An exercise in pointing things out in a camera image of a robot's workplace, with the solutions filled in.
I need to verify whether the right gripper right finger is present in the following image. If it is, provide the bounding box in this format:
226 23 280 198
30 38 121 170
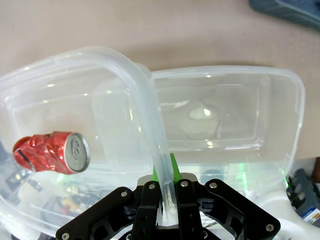
169 152 281 240

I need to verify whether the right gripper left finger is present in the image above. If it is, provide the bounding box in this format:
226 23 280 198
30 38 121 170
55 164 164 240

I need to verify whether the clear plastic bin with bottles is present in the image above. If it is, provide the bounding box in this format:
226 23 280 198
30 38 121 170
139 64 306 201

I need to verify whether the clear plastic bin with cans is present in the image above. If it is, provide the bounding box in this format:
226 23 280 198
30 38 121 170
0 45 174 238

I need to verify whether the dark grey woven plastic basket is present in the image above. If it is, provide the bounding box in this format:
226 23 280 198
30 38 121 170
248 0 320 32

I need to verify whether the blue grey box colourful label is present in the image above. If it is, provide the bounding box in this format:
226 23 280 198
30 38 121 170
284 168 320 229

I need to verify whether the crushed red can silver top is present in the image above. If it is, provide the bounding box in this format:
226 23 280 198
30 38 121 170
12 130 91 175

